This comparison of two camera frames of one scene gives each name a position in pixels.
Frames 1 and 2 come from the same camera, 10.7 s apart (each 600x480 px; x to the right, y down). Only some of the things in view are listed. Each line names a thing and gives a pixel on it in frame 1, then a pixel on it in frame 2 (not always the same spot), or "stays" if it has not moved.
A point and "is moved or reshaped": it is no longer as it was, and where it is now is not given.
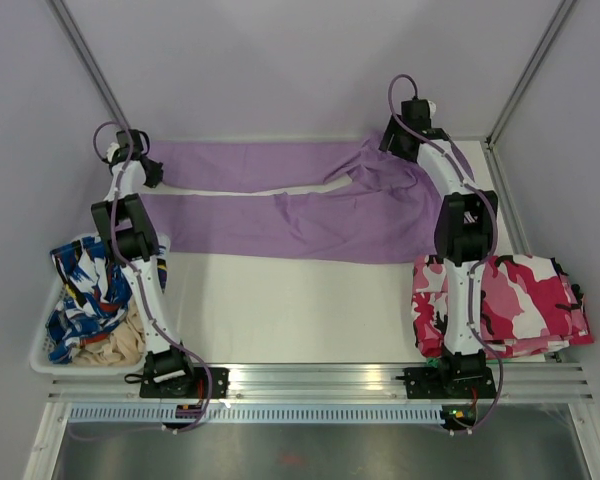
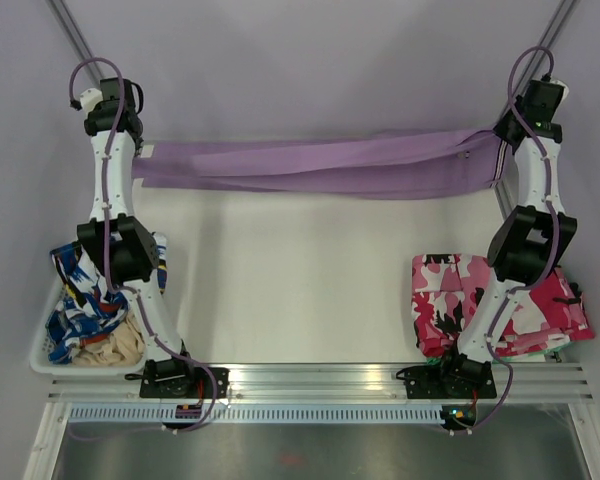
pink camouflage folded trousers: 530,307 stays
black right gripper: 394,126 → 502,127
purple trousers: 382,203 is moved or reshaped
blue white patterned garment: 92,291 stays
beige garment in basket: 125,346 stays
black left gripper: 157,175 → 138,143
